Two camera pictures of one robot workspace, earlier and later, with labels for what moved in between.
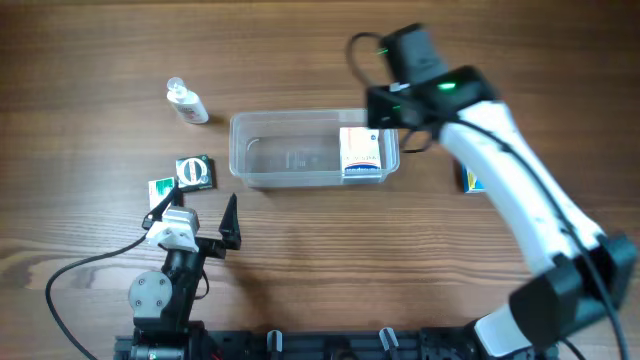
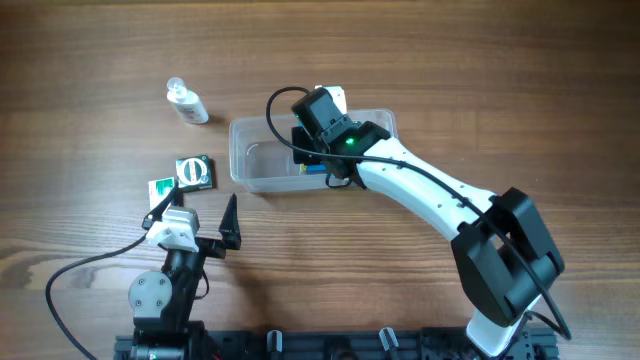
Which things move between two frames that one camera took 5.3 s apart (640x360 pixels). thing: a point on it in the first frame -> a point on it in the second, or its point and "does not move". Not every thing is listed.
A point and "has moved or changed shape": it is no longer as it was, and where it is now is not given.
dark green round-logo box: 194,173 does not move
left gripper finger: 156,215 does not move
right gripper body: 382,112 -> 302,146
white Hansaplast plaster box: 360,152 has moved or changed shape
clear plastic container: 276,149 does not move
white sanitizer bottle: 187,104 does not move
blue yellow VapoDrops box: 471,184 -> 312,169
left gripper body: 209,246 does not move
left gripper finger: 229,227 does not move
